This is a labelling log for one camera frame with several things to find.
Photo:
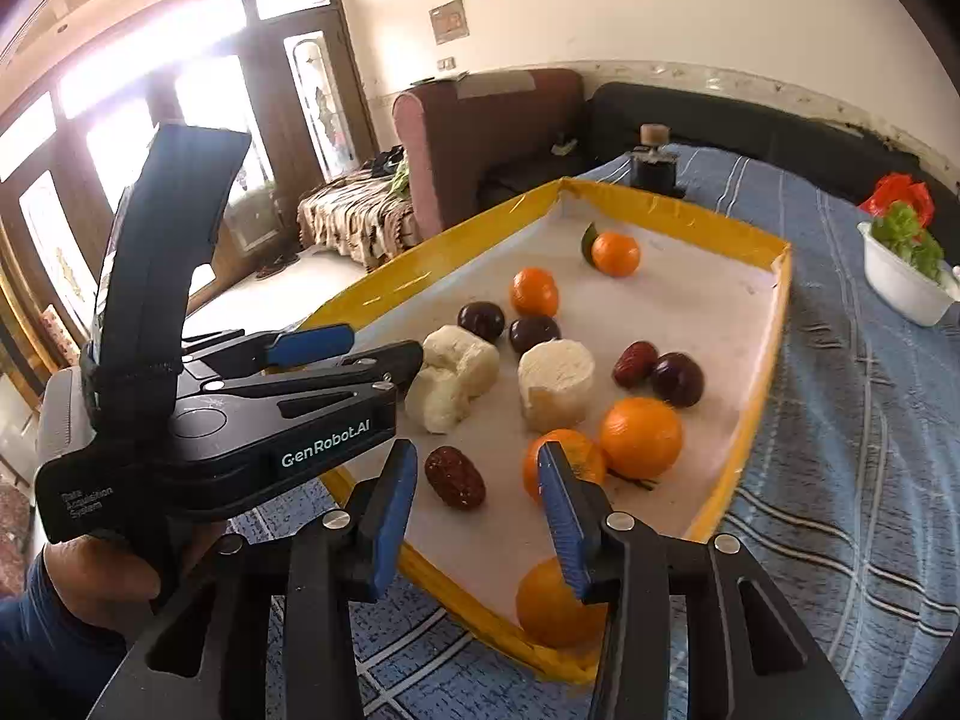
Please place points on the white bowl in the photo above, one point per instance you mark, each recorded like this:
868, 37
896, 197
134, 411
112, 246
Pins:
900, 285

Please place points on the green leafy vegetables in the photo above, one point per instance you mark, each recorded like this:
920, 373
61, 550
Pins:
907, 236

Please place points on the blue striped cloth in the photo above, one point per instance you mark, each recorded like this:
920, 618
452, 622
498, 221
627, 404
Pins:
840, 465

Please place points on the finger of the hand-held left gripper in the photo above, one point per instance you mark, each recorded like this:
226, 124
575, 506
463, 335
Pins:
360, 375
311, 341

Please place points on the brown armchair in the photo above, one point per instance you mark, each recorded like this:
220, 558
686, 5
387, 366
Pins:
465, 150

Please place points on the patterned brown blanket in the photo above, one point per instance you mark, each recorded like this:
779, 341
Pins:
345, 217

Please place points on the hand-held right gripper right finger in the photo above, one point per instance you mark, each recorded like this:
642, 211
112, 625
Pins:
566, 525

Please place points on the person's left forearm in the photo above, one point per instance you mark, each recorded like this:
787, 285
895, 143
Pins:
52, 660

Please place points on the yellow-rimmed white tray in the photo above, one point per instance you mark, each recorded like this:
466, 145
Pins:
690, 292

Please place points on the wall plaque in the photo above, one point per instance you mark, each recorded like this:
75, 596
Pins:
450, 22

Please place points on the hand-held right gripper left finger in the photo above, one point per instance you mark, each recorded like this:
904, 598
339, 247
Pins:
394, 517

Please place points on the person's left hand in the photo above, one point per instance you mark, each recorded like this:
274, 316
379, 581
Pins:
97, 577

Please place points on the red date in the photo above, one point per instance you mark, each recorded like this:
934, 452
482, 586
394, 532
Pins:
455, 477
635, 364

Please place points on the black sofa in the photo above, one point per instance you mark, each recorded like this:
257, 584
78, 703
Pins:
750, 127

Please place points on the large orange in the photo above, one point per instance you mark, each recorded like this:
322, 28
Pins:
641, 437

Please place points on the red plastic bag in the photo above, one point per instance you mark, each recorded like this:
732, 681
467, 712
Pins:
900, 191

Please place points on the pair of slippers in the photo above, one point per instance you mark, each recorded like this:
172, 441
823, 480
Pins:
277, 264

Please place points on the black bottle with cork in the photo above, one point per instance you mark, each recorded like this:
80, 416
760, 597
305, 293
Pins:
652, 172

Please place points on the orange with leaf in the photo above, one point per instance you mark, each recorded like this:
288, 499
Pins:
616, 255

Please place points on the wooden glass door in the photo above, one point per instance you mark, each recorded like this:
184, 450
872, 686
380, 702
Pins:
274, 112

